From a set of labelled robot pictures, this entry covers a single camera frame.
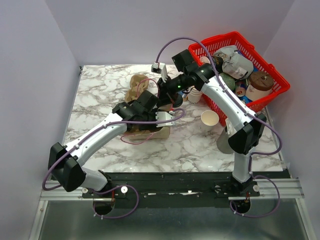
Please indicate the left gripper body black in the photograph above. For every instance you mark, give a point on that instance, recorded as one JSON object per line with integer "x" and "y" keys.
{"x": 149, "y": 116}

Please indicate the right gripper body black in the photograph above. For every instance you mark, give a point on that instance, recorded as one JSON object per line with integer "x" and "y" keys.
{"x": 172, "y": 87}

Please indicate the black coffee cup lid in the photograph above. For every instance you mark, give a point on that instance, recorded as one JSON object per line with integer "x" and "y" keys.
{"x": 178, "y": 102}

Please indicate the white paper cup stack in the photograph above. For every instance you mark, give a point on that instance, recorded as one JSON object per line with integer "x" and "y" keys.
{"x": 194, "y": 96}

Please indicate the pink paper bag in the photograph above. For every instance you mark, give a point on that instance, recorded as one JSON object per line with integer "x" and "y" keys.
{"x": 137, "y": 137}

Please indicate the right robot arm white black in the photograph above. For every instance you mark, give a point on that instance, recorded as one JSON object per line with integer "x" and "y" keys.
{"x": 249, "y": 126}

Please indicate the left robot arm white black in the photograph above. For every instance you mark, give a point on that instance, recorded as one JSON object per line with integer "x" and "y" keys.
{"x": 66, "y": 161}

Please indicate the cardboard cup carrier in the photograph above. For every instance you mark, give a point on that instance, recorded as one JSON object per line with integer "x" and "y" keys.
{"x": 136, "y": 87}

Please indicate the dark noodle cup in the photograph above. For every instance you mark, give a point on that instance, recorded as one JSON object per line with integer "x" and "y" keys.
{"x": 218, "y": 62}

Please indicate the grey white plastic bag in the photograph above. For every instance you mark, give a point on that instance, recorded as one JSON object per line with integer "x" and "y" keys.
{"x": 234, "y": 64}

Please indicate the grey metal straw holder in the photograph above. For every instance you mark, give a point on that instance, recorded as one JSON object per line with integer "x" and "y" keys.
{"x": 223, "y": 144}

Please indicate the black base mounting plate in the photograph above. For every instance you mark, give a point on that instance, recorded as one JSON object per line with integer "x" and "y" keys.
{"x": 124, "y": 190}

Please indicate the brown lid tub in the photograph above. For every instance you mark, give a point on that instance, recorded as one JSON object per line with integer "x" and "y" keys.
{"x": 260, "y": 85}

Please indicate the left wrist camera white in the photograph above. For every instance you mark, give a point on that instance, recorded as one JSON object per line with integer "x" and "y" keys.
{"x": 164, "y": 119}

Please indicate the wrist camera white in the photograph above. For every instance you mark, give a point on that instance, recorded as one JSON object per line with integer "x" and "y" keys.
{"x": 164, "y": 119}
{"x": 160, "y": 68}

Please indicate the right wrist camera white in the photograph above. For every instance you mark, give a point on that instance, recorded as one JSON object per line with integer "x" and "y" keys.
{"x": 160, "y": 68}

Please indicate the aluminium rail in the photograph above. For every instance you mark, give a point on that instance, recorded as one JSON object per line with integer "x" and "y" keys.
{"x": 287, "y": 188}

